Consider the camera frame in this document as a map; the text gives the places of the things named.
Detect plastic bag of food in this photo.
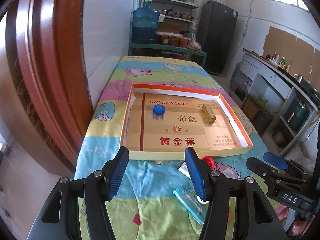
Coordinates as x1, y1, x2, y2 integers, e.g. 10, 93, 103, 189
187, 34, 202, 50

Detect gold lighter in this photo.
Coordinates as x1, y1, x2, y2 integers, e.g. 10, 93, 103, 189
201, 103, 217, 125

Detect row of food jars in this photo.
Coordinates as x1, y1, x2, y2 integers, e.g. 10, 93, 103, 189
157, 34, 189, 47

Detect red-brown wooden door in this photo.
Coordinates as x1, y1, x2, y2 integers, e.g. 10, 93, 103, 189
5, 0, 94, 173

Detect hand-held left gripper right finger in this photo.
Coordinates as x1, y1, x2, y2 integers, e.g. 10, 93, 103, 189
184, 147, 285, 240

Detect wooden planter with grass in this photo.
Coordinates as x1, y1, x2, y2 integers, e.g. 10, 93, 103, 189
242, 94, 265, 120

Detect cartoon printed blanket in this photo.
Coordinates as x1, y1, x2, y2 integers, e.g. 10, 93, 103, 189
74, 56, 290, 240

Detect grey counter cabinet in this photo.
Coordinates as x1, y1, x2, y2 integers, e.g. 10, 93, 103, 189
231, 49, 320, 155

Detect cardboard sheets on wall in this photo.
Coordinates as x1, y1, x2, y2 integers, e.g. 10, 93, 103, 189
262, 26, 320, 58

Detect green table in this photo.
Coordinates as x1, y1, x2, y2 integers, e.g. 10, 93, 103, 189
129, 42, 208, 68

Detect metal shelf rack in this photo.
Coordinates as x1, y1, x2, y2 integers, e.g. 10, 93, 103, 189
140, 0, 202, 43

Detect blue water jug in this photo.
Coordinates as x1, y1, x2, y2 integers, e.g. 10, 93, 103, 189
131, 0, 161, 44

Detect dark planter with grass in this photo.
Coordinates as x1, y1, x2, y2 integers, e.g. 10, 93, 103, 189
255, 105, 275, 134

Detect shallow orange-rimmed cardboard box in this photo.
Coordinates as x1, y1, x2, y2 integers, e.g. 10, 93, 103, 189
121, 83, 253, 161

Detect red bottle cap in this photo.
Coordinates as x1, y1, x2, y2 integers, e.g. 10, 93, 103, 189
202, 156, 215, 170

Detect teal lighter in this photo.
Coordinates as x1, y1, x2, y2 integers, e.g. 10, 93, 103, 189
172, 187, 208, 225

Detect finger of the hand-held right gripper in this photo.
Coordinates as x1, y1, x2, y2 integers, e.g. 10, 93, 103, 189
246, 156, 300, 188
263, 151, 312, 178

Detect dark refrigerator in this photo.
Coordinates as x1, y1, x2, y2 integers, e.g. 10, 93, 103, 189
200, 1, 238, 75

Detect brown cardboard box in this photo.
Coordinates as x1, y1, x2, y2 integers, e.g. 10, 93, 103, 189
158, 22, 181, 33

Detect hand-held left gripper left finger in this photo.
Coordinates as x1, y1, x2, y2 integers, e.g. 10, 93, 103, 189
29, 146, 130, 240

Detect small white card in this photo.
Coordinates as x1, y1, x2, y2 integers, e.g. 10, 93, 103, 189
178, 162, 192, 175

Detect teal kitchen appliance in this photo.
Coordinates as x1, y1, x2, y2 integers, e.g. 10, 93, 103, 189
284, 97, 310, 132

